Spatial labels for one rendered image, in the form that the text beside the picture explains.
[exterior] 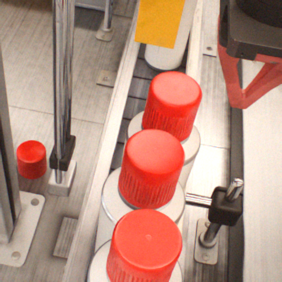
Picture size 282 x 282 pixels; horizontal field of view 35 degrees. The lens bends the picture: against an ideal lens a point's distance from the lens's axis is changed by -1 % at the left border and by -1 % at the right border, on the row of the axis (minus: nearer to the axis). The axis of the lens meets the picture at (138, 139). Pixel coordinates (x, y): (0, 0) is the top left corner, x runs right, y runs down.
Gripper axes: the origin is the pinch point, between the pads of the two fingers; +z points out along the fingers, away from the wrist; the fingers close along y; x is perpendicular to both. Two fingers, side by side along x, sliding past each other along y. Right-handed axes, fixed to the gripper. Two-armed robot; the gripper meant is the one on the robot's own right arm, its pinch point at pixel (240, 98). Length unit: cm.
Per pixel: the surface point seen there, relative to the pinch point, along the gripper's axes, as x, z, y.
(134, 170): 7.6, -6.6, -14.3
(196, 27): 2.9, 10.0, 24.3
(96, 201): 10.3, 5.3, -9.0
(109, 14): 16.0, 14.5, 30.7
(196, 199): 1.4, 10.7, -3.4
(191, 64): 3.2, 10.0, 16.1
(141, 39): 8.8, -5.4, -1.5
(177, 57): 4.9, 10.9, 18.3
